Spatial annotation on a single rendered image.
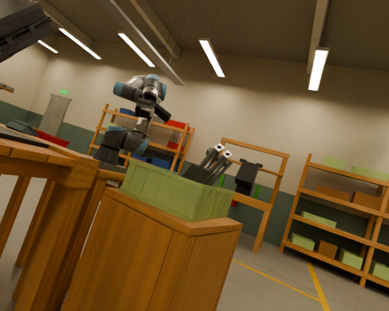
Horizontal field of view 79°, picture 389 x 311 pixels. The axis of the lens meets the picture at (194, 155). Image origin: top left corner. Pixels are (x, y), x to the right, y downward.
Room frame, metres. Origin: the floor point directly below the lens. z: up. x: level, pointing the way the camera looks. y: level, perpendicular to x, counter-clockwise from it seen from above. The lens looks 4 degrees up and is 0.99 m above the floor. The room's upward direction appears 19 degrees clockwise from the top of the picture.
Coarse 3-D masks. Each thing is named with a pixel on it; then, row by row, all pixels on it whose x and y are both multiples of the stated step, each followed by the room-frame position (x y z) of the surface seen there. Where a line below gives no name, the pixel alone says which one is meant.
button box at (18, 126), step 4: (12, 120) 1.37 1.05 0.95; (16, 120) 1.36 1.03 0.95; (8, 124) 1.34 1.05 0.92; (12, 124) 1.34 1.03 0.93; (16, 124) 1.34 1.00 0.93; (20, 124) 1.33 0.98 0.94; (24, 124) 1.33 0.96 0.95; (28, 124) 1.33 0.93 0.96; (12, 128) 1.32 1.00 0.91; (16, 128) 1.31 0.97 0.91; (20, 128) 1.31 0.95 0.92; (24, 128) 1.30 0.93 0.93; (28, 128) 1.32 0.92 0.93; (32, 128) 1.34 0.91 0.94; (20, 132) 1.31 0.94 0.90; (24, 132) 1.31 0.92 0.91; (28, 132) 1.33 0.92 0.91; (32, 132) 1.35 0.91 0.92
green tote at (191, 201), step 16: (128, 176) 1.18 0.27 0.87; (144, 176) 1.14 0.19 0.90; (160, 176) 1.10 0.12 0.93; (176, 176) 1.07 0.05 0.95; (128, 192) 1.16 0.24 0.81; (144, 192) 1.13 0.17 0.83; (160, 192) 1.09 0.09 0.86; (176, 192) 1.06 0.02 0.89; (192, 192) 1.03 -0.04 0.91; (208, 192) 1.11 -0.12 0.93; (224, 192) 1.34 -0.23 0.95; (160, 208) 1.08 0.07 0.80; (176, 208) 1.05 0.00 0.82; (192, 208) 1.02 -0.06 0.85; (208, 208) 1.18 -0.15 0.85; (224, 208) 1.45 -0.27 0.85
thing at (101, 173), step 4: (96, 172) 1.27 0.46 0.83; (100, 172) 1.26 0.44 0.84; (104, 172) 1.29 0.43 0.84; (108, 172) 1.31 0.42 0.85; (112, 172) 1.35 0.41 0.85; (116, 172) 1.42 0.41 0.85; (100, 176) 1.27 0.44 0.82; (104, 176) 1.30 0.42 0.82; (108, 176) 1.32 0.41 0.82; (112, 176) 1.35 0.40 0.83; (116, 176) 1.37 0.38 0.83; (120, 176) 1.40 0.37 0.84; (124, 176) 1.43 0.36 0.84; (120, 180) 1.41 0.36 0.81
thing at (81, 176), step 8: (8, 128) 1.29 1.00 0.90; (32, 136) 1.30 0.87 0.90; (56, 144) 1.31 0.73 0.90; (64, 152) 1.11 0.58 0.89; (72, 152) 1.14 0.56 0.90; (80, 160) 1.09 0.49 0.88; (88, 160) 1.14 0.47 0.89; (96, 160) 1.18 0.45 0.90; (64, 168) 1.10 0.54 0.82; (72, 168) 1.08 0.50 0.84; (80, 168) 1.11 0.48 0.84; (88, 168) 1.15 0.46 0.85; (96, 168) 1.20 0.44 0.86; (64, 176) 1.09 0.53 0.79; (72, 176) 1.08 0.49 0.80; (80, 176) 1.13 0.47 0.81; (88, 176) 1.17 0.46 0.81; (64, 184) 1.09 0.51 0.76; (72, 184) 1.10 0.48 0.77; (80, 184) 1.14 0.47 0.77; (88, 184) 1.19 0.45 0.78
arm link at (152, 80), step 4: (148, 76) 1.18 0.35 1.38; (152, 76) 1.17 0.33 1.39; (156, 76) 1.18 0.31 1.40; (148, 80) 1.15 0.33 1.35; (152, 80) 1.15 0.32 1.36; (156, 80) 1.16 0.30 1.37; (144, 84) 1.16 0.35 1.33; (148, 84) 1.13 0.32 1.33; (152, 84) 1.13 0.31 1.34; (156, 84) 1.15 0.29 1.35; (160, 84) 1.20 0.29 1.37; (156, 88) 1.14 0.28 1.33
